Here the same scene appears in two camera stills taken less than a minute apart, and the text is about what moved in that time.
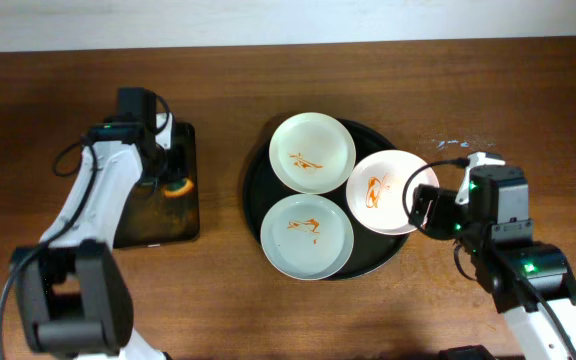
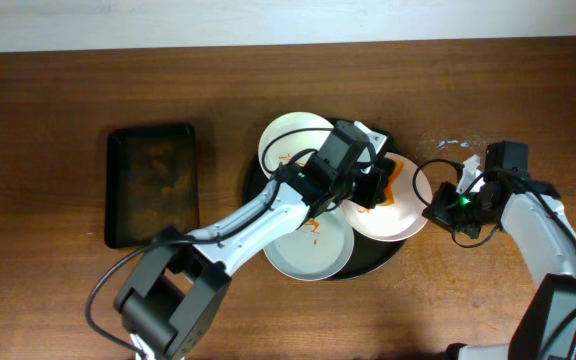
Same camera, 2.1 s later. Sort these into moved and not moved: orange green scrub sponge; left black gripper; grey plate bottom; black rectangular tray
Moved: orange green scrub sponge; left black gripper
Not moved: black rectangular tray; grey plate bottom
